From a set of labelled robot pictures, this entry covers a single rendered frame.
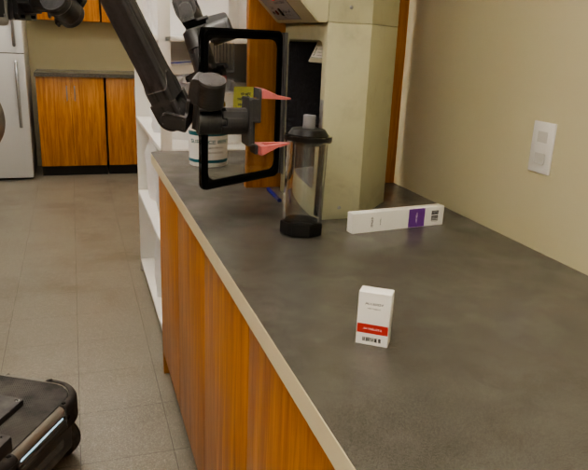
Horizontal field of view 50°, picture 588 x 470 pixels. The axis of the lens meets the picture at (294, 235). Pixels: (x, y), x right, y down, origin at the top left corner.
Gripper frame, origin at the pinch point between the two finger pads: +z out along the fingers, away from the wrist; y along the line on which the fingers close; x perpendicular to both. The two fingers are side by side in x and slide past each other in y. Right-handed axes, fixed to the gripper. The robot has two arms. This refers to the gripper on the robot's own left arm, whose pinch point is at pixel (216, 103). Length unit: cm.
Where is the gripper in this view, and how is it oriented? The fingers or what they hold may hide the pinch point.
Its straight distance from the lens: 171.2
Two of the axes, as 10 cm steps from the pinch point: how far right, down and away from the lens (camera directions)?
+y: -7.3, 2.0, 6.5
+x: -6.1, 2.3, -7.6
